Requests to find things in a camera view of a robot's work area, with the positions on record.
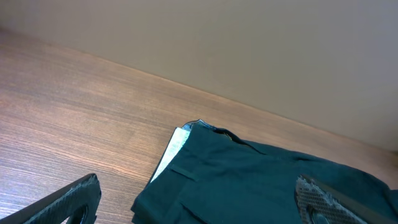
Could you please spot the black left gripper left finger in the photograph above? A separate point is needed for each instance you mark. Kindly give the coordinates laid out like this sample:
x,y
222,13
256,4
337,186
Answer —
x,y
75,203

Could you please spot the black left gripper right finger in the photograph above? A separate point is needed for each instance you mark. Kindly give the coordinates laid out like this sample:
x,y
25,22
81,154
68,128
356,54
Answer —
x,y
319,203

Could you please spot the black shorts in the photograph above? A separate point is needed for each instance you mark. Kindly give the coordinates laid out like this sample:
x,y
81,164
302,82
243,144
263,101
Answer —
x,y
216,177

